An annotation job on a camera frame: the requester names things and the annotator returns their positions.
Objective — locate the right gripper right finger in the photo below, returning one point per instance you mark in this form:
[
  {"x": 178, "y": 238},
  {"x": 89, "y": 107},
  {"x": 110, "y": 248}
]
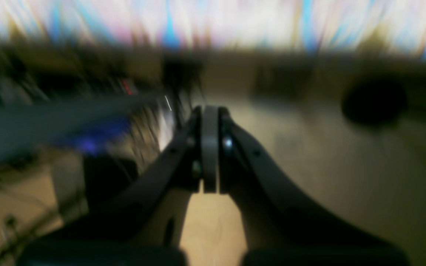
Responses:
[{"x": 284, "y": 226}]

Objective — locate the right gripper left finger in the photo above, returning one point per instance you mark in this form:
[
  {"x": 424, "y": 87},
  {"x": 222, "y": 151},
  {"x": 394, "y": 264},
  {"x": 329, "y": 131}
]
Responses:
[{"x": 140, "y": 226}]

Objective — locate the black round stool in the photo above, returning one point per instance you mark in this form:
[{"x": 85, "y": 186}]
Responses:
[{"x": 375, "y": 104}]

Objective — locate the patterned tile tablecloth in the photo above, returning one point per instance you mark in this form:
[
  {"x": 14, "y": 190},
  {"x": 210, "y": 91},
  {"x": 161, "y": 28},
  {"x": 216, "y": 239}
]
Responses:
[{"x": 388, "y": 27}]

